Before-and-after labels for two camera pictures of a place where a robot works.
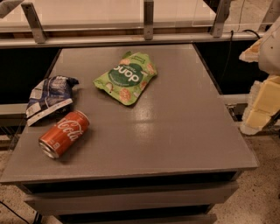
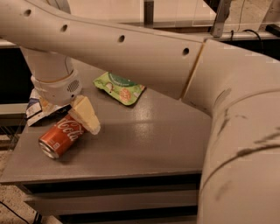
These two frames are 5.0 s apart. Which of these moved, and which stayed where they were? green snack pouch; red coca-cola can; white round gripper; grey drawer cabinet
Moved: white round gripper
Stayed: grey drawer cabinet; green snack pouch; red coca-cola can
